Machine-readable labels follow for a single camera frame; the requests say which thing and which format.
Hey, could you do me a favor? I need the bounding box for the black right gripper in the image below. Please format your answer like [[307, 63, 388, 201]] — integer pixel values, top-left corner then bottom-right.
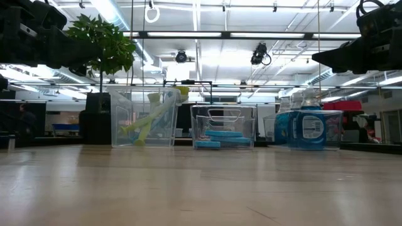
[[311, 26, 402, 75]]

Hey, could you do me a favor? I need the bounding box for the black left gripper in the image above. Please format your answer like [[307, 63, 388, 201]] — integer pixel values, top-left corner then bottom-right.
[[0, 6, 103, 77]]

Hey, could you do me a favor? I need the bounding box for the blue dish soap bottle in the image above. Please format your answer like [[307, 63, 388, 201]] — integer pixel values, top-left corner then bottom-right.
[[274, 96, 295, 149], [287, 89, 327, 151]]

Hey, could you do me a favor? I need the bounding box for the yellow dish brush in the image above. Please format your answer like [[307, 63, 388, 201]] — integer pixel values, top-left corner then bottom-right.
[[133, 92, 161, 148], [120, 86, 190, 136]]

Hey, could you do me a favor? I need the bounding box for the light blue sponge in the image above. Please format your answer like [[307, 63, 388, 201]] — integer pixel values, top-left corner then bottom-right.
[[193, 141, 222, 149], [205, 129, 243, 138], [209, 136, 254, 144]]

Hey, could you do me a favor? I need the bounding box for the white LED light bar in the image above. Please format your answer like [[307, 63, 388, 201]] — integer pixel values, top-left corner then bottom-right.
[[146, 31, 222, 38], [312, 33, 362, 39], [231, 32, 306, 38]]

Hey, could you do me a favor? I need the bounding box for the green leafy plant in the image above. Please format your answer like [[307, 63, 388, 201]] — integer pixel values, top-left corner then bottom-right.
[[64, 12, 138, 95]]

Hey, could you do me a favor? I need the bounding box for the red plastic crate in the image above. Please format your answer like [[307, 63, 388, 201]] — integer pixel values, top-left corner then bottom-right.
[[322, 100, 362, 111]]

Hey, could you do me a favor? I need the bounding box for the black plant pot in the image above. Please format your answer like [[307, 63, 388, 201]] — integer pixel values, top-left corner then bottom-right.
[[79, 92, 111, 145]]

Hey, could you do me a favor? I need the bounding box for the blue bin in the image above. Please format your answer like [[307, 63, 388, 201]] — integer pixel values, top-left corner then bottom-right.
[[52, 123, 81, 136]]

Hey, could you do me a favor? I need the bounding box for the tall clear plastic tub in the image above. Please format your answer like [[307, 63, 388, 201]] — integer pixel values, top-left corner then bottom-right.
[[106, 86, 186, 148]]

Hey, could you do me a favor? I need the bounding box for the person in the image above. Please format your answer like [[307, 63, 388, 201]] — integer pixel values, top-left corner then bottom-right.
[[17, 103, 39, 136]]

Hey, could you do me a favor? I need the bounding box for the low clear plastic bin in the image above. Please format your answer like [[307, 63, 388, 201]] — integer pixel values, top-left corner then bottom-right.
[[190, 104, 258, 150], [263, 109, 344, 151]]

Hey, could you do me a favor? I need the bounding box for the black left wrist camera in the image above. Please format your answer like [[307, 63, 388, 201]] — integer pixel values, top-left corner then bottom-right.
[[30, 0, 68, 31]]

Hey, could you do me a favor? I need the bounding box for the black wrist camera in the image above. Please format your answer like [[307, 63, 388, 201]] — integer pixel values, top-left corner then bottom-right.
[[30, 0, 68, 31], [356, 0, 402, 35]]

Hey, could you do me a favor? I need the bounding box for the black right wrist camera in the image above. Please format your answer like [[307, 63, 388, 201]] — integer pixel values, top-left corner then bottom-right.
[[356, 0, 402, 35]]

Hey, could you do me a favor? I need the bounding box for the black camera with cable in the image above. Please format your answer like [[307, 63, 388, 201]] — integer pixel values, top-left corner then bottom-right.
[[250, 42, 273, 67]]

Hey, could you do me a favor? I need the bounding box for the white hanging cable loop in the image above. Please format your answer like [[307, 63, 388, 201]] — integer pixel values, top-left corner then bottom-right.
[[144, 4, 161, 24]]

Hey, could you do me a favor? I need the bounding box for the round black overhead camera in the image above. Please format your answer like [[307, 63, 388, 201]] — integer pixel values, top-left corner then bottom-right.
[[175, 50, 188, 64]]

